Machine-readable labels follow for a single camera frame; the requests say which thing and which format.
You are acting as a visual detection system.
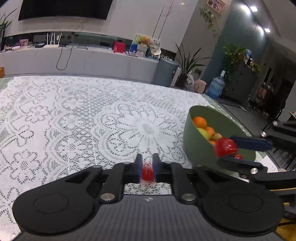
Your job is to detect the leafy green potted plant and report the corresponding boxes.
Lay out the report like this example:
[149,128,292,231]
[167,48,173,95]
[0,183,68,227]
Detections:
[222,44,247,80]

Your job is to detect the grey drawer cabinet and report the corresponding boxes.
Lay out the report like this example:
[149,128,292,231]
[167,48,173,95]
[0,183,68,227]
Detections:
[223,61,258,103]

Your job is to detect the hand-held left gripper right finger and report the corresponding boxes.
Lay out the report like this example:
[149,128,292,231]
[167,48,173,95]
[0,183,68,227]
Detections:
[153,153,233,203]

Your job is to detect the blue water jug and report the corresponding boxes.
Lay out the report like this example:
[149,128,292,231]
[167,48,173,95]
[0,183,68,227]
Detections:
[206,71,225,99]

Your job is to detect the pink space heater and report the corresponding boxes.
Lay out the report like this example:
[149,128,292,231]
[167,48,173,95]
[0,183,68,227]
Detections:
[194,79,207,94]

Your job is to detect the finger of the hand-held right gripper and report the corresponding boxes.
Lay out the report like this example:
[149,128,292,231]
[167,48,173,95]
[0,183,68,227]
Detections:
[231,121,296,151]
[217,157,268,176]

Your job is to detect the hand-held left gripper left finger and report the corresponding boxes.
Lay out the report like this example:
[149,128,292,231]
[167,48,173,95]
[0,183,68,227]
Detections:
[63,153,143,204]

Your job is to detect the white marble media console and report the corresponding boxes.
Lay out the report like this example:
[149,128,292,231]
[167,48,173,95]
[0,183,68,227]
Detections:
[0,47,160,80]

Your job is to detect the white wifi router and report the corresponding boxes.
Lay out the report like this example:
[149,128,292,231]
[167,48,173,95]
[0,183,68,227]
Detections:
[43,33,62,49]

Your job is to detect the framed wall picture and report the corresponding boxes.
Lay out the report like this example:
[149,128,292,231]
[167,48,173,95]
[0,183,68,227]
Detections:
[206,0,226,15]

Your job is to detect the hanging vine plant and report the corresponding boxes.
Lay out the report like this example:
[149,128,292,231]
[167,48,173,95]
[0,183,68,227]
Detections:
[200,7,220,37]

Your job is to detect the black wall television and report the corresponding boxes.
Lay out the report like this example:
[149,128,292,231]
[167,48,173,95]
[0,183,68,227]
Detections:
[18,0,114,21]

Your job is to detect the yellow-green pear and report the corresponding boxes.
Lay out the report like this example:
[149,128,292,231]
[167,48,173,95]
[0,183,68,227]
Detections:
[196,127,211,141]

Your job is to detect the white lace tablecloth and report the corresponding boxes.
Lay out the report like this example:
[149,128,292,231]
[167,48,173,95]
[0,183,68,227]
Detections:
[0,75,215,234]

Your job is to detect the black hanging cable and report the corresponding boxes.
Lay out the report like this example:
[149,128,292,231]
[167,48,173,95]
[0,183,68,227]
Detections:
[56,45,88,70]

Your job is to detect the grey pedal trash bin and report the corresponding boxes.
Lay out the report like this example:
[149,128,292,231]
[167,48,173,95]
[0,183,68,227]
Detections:
[152,57,178,87]

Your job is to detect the red box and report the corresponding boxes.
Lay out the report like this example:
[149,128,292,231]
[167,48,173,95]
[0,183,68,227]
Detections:
[112,41,125,53]

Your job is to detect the green strainer bowl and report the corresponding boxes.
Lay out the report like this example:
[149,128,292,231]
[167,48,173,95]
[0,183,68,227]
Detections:
[183,105,256,171]

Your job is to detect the dark shelf clutter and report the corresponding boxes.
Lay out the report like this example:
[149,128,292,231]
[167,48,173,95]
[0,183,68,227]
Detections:
[254,79,296,121]

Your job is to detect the white plastic bag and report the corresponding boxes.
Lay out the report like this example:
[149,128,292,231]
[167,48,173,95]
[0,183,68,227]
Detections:
[185,72,195,90]

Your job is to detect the white paper sheet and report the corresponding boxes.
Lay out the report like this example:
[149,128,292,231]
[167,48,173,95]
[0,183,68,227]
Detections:
[254,153,278,173]

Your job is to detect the group of bottles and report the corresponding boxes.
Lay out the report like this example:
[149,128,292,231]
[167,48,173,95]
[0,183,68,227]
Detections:
[245,49,260,70]

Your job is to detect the long-leaf potted plant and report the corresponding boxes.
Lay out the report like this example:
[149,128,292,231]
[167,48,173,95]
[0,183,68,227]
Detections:
[174,43,211,90]

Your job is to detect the potted plant in glass vase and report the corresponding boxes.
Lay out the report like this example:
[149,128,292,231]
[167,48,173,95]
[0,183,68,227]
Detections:
[0,8,18,50]

